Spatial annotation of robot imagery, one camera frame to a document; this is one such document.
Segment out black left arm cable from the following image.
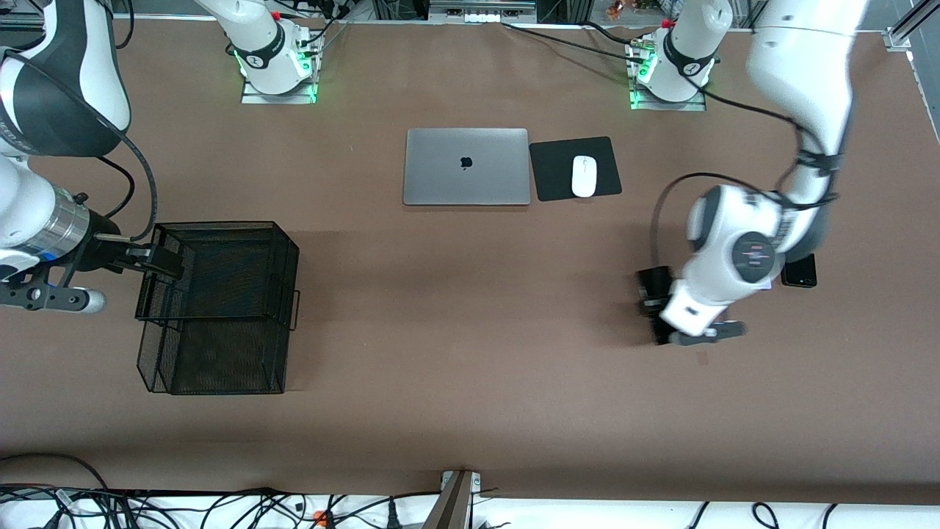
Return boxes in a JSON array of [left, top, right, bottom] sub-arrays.
[[650, 73, 842, 269]]

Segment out long black smartphone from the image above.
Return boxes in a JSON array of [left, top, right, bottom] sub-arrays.
[[636, 266, 676, 346]]

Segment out white computer mouse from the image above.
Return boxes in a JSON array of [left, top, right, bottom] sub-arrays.
[[571, 155, 598, 198]]

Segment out aluminium frame corner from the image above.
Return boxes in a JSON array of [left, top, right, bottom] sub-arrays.
[[883, 0, 940, 52]]

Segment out tangled black floor cables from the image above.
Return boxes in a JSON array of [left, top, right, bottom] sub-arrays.
[[0, 485, 441, 529]]

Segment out silver closed laptop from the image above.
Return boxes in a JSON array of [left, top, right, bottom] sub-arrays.
[[402, 128, 532, 206]]

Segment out black mouse pad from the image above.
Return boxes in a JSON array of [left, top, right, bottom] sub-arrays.
[[529, 136, 623, 203]]

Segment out black looped floor cable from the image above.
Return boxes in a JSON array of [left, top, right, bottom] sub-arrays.
[[0, 452, 111, 492]]

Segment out black wire mesh tray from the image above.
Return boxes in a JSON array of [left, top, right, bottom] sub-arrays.
[[135, 220, 301, 396]]

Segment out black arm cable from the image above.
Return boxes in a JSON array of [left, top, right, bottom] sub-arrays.
[[650, 73, 842, 269], [0, 48, 160, 243]]

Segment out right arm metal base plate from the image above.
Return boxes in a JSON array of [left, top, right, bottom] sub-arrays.
[[241, 73, 318, 105]]

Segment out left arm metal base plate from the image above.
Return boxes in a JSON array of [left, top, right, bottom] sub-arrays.
[[630, 81, 707, 112]]

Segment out metal camera post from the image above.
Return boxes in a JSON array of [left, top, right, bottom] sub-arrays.
[[424, 470, 482, 529]]

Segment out grey power strip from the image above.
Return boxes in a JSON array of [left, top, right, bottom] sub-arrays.
[[428, 0, 538, 23]]

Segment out black flip phone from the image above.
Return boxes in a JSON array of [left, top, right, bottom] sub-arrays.
[[780, 253, 818, 289]]

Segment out black table cable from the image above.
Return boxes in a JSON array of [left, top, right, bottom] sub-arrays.
[[502, 22, 647, 61]]

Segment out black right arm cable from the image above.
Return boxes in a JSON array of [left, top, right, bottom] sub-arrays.
[[0, 48, 160, 243]]

